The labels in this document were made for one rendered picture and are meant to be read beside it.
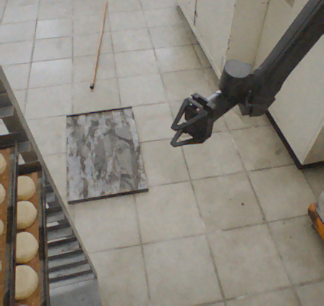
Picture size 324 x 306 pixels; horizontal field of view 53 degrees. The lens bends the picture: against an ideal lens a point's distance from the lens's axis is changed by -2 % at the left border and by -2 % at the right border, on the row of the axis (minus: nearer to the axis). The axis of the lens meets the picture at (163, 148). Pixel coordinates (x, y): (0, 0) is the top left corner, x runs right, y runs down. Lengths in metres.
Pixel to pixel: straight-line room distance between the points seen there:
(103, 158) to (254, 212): 0.82
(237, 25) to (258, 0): 0.16
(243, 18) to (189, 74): 0.61
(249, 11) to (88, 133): 1.10
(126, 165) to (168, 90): 0.66
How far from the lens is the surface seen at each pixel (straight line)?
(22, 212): 0.65
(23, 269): 0.60
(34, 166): 0.72
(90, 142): 1.88
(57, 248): 1.03
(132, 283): 1.48
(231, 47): 1.97
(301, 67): 1.67
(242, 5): 1.86
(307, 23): 0.71
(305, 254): 1.64
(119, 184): 1.68
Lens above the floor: 1.41
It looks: 51 degrees down
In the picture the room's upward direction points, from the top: straight up
